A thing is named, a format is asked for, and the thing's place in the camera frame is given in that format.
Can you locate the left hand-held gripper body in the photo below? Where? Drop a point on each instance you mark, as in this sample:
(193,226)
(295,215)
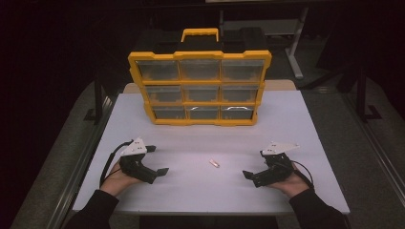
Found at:
(135,149)

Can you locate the person's right hand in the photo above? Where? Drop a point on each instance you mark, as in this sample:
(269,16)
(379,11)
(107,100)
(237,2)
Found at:
(294,186)

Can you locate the yellow black drawer organizer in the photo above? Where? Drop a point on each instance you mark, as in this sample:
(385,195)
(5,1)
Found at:
(200,82)

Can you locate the small pale plastic piece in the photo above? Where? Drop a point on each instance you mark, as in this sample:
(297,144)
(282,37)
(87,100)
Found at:
(214,163)

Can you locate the clear small drawer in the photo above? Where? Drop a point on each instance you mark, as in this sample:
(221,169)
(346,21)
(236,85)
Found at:
(164,94)

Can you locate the white metal desk frame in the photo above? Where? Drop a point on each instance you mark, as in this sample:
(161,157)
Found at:
(294,47)

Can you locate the beige wooden board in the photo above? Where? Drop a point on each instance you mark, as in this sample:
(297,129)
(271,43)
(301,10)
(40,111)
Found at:
(280,85)

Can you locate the person's left hand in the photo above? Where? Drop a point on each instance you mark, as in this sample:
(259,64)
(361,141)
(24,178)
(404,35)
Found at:
(116,181)

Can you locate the black metal stand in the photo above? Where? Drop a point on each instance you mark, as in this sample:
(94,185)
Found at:
(361,95)
(98,101)

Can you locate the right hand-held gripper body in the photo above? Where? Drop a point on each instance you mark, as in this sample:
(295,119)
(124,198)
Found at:
(277,171)

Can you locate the group of clear drawers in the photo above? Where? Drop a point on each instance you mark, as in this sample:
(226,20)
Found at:
(200,70)

